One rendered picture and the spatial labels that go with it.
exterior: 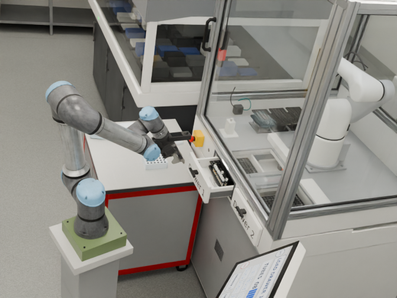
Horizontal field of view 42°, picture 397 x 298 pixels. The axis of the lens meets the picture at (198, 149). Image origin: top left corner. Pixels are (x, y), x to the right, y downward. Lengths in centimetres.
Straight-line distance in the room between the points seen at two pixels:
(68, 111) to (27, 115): 269
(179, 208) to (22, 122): 206
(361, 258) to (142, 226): 116
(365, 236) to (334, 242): 17
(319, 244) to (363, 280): 51
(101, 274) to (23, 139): 210
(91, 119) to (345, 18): 96
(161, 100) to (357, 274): 153
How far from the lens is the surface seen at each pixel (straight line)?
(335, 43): 180
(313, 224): 231
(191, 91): 329
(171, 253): 311
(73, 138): 213
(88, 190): 218
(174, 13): 301
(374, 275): 289
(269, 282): 179
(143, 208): 279
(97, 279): 245
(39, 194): 379
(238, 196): 247
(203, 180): 252
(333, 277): 270
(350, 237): 252
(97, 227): 226
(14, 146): 426
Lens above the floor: 245
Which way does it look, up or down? 34 degrees down
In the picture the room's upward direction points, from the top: 11 degrees clockwise
